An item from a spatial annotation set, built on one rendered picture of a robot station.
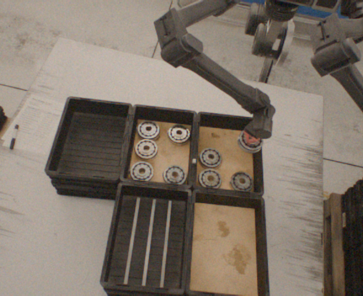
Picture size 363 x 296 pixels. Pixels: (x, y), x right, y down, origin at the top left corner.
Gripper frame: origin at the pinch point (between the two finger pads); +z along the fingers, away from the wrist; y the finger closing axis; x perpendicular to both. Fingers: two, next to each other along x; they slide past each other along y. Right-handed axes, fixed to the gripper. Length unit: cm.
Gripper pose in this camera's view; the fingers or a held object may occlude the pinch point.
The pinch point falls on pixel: (252, 137)
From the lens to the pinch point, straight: 147.7
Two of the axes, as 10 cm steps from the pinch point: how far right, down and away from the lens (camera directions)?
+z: -1.2, 5.0, 8.6
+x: -7.2, -6.4, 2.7
